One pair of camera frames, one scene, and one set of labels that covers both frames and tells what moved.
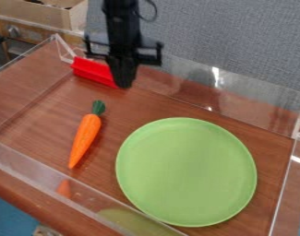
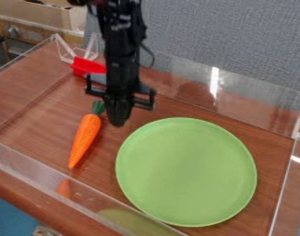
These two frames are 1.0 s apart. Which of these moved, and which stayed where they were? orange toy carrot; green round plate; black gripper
Moved: black gripper
Stayed: green round plate; orange toy carrot
